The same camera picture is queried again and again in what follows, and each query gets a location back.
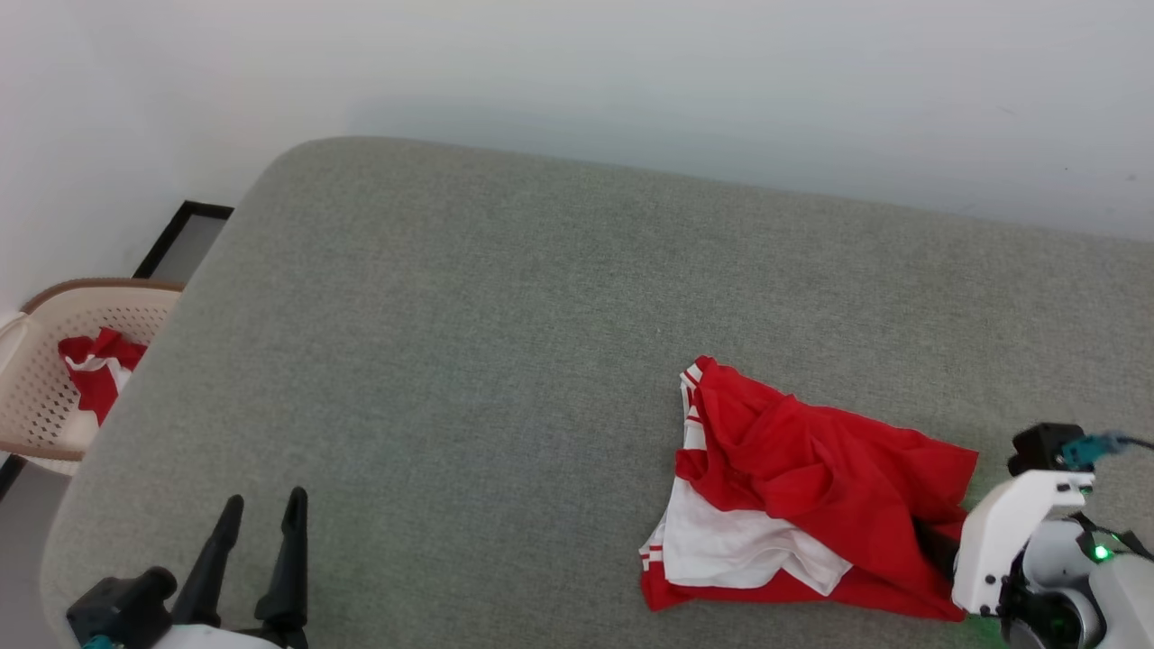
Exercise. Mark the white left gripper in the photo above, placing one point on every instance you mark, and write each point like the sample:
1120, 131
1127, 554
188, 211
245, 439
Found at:
216, 638

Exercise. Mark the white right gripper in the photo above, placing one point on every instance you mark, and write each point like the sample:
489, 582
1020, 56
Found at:
992, 541

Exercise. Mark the red and white jersey shirt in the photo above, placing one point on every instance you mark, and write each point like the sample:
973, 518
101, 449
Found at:
811, 469

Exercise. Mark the red white garment in basket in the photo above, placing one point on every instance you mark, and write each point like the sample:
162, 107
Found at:
95, 379

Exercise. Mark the beige perforated laundry basket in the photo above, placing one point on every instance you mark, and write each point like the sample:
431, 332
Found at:
54, 397

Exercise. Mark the grey fabric sofa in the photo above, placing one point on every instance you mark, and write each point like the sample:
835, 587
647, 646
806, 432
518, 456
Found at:
541, 361

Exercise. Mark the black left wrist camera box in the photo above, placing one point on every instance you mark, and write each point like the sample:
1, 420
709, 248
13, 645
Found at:
122, 608

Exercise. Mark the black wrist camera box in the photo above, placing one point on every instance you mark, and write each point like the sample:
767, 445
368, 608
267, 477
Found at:
122, 608
1041, 446

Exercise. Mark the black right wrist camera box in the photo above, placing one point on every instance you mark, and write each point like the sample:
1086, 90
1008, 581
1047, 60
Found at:
1041, 446

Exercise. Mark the teal left camera connector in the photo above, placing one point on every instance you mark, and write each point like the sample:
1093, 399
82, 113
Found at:
99, 643

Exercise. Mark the teal camera connector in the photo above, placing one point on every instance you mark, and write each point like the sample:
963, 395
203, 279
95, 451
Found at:
1086, 449
99, 643

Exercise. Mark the teal right camera connector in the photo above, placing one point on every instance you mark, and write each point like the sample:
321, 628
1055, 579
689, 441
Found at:
1086, 449

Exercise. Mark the black rectangular frame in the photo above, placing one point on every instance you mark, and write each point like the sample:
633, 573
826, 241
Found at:
185, 239

